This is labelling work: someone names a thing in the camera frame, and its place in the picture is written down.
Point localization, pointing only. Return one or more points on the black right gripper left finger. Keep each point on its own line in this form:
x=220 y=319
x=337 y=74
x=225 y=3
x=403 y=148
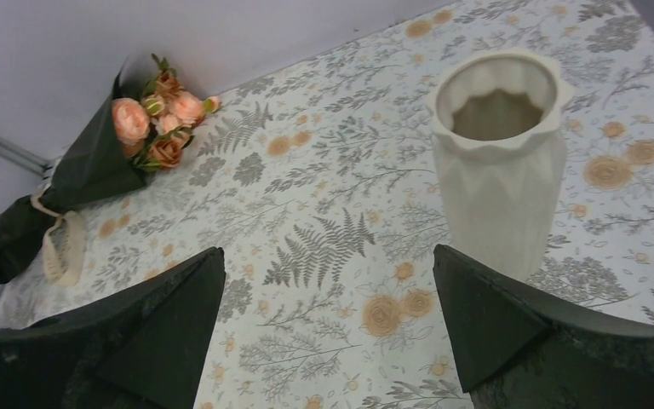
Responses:
x=142 y=347

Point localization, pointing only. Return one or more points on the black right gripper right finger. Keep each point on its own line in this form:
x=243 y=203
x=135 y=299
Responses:
x=515 y=346

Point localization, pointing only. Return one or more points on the cream ribbon with gold text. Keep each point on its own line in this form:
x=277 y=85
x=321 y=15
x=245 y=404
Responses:
x=63 y=243

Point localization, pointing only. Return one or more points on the peach flower bouquet black wrap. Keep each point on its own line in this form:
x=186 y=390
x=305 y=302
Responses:
x=135 y=133

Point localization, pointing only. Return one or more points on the white ribbed ceramic vase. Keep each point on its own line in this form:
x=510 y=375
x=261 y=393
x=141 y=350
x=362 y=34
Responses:
x=500 y=155

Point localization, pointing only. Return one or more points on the aluminium frame rail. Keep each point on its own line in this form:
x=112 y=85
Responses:
x=23 y=158

